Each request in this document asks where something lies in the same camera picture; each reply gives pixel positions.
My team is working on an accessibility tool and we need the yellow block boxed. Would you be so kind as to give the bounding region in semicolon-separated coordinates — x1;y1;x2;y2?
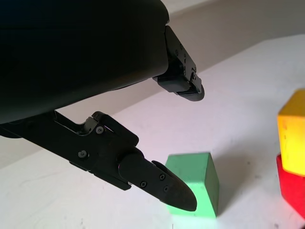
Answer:
276;88;305;177

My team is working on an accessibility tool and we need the green block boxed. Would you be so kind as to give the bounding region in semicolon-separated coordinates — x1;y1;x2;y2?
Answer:
165;152;220;219

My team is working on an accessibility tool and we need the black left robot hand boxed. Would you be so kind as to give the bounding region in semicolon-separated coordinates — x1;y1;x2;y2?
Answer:
0;0;205;213

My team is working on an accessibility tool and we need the red block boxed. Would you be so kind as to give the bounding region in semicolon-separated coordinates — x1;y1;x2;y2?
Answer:
275;154;305;219

